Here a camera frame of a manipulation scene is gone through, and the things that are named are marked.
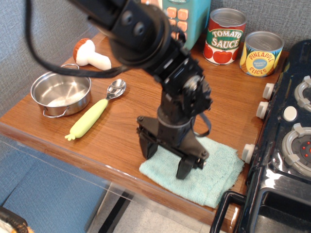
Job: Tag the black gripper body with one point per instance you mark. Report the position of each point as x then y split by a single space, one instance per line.
180 140

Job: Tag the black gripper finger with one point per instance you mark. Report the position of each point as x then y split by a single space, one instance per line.
185 166
148 146

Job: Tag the light blue towel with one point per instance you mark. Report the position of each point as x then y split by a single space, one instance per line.
202 186

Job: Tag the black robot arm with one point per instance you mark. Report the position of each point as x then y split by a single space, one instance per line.
140 37

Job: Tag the grey stove knob bottom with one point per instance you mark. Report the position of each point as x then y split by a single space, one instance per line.
247 153

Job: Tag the grey stove knob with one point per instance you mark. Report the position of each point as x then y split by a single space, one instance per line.
268 90
247 153
262 109

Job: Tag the grey stove knob middle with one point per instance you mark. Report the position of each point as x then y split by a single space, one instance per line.
262 109

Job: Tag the black toy stove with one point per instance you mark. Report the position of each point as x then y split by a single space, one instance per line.
278 194

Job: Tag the grey stove knob top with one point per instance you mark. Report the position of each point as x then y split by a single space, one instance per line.
268 90

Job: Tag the small steel pot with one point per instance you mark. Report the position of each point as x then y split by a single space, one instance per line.
61 95

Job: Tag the plush mushroom toy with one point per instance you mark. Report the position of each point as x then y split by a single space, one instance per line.
84 54

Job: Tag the pineapple slices can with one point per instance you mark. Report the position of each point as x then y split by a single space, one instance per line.
261 53

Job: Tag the tomato sauce can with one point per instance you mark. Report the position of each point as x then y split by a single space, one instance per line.
224 33

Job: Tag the teal toy microwave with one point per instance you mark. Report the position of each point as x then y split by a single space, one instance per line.
191 16

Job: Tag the orange object at corner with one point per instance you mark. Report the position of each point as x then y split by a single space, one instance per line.
29 230

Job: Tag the spoon with green handle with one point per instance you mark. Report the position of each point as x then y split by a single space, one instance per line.
89 118

